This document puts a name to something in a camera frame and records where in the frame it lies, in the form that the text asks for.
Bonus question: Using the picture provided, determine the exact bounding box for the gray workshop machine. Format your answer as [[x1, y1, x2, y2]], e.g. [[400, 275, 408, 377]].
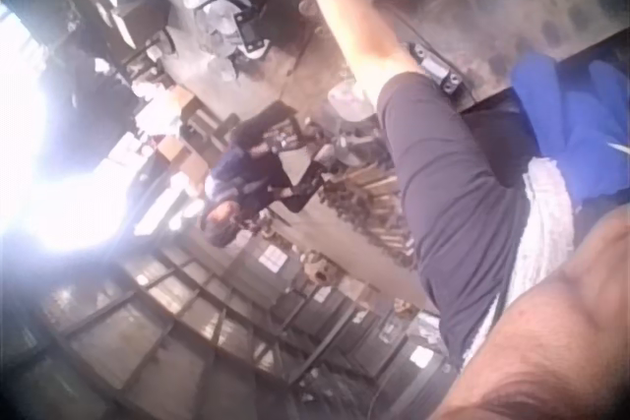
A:
[[181, 0, 306, 82]]

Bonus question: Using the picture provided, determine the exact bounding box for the round white metal part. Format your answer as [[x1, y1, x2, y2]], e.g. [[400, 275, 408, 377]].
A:
[[326, 80, 380, 126]]

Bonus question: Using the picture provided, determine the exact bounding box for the dark cabinet with boxes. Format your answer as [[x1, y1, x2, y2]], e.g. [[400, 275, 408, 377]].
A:
[[63, 0, 178, 77]]

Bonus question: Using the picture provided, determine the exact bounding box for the stack of cardboard boxes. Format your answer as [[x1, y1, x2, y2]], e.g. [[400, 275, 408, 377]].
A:
[[107, 90, 232, 195]]

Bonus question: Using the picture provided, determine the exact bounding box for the dark work table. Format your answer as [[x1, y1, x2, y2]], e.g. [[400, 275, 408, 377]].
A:
[[388, 0, 630, 114]]

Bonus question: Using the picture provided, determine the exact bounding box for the heap of brass metal parts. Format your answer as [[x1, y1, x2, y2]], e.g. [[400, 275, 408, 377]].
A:
[[314, 144, 419, 269]]

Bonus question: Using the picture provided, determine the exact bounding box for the metal storage rack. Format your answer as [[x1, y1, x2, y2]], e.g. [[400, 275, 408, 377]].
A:
[[38, 237, 459, 420]]

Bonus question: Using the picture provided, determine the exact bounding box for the gray metal clamp bracket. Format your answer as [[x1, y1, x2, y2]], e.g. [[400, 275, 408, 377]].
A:
[[407, 41, 465, 96]]

